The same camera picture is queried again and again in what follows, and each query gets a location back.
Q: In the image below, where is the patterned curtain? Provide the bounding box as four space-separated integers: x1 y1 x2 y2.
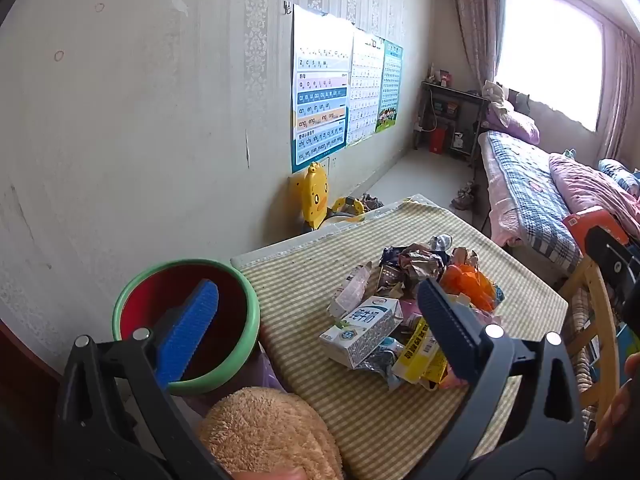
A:
450 0 508 106

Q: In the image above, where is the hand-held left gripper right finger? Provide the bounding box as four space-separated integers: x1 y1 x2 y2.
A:
400 277 588 480

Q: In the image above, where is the yellow cardboard box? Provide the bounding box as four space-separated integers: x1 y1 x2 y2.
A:
391 316 448 392

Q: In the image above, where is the dark shelf rack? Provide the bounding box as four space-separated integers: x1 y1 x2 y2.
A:
414 80 491 161

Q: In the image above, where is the yellow duck toy chair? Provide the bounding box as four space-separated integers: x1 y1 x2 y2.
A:
292 161 331 233

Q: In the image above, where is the dark wooden cabinet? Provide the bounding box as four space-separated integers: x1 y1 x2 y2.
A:
0 320 66 480

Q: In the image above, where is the bright window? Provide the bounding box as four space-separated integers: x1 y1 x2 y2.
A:
495 0 606 131

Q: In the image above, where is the pink quilt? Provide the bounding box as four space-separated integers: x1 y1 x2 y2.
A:
548 152 640 241

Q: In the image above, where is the dark blue snack wrapper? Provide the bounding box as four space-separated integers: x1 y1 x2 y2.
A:
378 246 407 268

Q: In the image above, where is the white chart wall poster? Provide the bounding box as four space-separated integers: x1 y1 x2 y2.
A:
346 27 386 147

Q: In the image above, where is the red bin with green rim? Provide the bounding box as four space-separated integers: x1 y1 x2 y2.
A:
111 259 262 395

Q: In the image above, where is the person's right hand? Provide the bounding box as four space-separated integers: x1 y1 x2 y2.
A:
584 355 640 462

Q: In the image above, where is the pink packet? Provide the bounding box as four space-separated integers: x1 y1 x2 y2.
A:
400 300 426 328

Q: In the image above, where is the yellow toy car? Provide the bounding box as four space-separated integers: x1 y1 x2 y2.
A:
325 195 368 223

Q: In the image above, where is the white and blue milk carton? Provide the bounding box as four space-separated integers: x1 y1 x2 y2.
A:
319 296 405 370

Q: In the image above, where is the orange box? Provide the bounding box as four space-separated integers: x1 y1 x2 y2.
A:
562 206 628 256

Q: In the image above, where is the clear pinkish plastic wrapper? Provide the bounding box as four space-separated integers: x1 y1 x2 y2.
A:
327 261 373 318

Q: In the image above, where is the blue-green wall poster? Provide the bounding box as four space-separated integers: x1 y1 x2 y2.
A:
375 40 404 133

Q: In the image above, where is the pair of shoes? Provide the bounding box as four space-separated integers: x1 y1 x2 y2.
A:
451 182 478 211

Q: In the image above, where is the pink pillow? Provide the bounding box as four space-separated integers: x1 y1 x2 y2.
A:
482 100 541 143

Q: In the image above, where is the tan plush toy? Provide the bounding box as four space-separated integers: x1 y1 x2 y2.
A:
197 386 346 480

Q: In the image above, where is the orange plastic bag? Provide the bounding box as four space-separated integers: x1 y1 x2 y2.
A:
440 262 506 313

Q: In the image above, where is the bed with plaid sheet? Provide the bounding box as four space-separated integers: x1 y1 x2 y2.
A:
477 130 586 276

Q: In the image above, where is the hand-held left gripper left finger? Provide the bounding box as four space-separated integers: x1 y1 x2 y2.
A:
52 279 236 480

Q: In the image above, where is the wooden chair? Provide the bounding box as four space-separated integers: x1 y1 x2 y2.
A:
560 255 631 411

